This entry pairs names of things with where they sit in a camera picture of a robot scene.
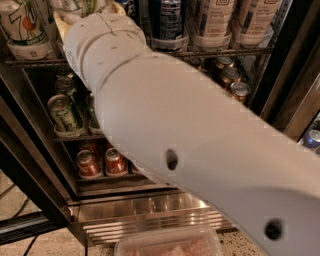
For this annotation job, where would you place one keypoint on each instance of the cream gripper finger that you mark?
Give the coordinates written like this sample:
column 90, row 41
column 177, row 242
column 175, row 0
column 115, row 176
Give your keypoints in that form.
column 64, row 21
column 113, row 7

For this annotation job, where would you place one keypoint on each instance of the white 7up can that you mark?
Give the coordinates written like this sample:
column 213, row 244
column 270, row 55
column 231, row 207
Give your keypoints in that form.
column 81, row 7
column 27, row 39

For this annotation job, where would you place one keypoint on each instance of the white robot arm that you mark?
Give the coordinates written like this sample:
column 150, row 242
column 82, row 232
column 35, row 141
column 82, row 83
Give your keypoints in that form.
column 180, row 127

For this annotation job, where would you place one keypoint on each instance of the blue Pepsi can with portrait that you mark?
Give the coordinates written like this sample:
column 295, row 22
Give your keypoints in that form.
column 129, row 7

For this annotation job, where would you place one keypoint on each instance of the dark blue can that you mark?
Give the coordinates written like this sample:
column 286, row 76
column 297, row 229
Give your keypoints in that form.
column 167, row 24

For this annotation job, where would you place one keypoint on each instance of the second row left green can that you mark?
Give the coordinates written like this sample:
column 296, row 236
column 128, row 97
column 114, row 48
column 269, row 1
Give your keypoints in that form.
column 68, row 87

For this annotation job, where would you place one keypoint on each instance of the front left green can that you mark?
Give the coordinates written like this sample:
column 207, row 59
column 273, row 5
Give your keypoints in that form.
column 68, row 123

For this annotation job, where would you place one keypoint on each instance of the white beige drink can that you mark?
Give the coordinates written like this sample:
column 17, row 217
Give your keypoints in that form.
column 210, row 23
column 253, row 18

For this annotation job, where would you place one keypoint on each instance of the second row right gold can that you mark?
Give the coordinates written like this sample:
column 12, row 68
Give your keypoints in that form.
column 228, row 76

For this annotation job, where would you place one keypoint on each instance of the open glass fridge door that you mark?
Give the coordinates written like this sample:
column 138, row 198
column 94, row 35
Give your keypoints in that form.
column 21, row 161

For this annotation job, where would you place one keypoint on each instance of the stainless steel fridge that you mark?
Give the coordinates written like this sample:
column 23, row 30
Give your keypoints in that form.
column 284, row 93

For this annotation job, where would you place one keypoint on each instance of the right white beige drink can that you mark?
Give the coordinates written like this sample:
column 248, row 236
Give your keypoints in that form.
column 253, row 18

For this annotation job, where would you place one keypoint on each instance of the front left red can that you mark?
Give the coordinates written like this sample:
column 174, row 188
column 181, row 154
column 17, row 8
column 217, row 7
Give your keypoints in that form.
column 88, row 165

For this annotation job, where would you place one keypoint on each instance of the red can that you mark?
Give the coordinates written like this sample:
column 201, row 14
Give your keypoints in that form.
column 115, row 163
column 88, row 165

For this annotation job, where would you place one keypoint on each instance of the front right gold can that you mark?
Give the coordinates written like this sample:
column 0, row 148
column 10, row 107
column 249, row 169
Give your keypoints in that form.
column 239, row 90

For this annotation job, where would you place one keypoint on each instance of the front middle red can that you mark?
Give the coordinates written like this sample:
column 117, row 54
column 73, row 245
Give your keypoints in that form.
column 115, row 163

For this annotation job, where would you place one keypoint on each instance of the blue can right fridge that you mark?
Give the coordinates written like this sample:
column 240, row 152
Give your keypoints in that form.
column 311, row 139

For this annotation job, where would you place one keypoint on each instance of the clear plastic food container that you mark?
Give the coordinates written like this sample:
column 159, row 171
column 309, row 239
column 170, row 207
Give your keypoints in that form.
column 195, row 240

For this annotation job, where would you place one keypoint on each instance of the middle wire shelf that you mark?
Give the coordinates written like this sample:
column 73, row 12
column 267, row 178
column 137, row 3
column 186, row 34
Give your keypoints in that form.
column 79, row 138

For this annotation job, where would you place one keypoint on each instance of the wire shelf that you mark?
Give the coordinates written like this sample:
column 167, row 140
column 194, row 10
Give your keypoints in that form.
column 79, row 138
column 181, row 55

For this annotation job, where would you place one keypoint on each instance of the top wire shelf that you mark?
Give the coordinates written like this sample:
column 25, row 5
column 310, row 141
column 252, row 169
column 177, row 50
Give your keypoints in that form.
column 181, row 55

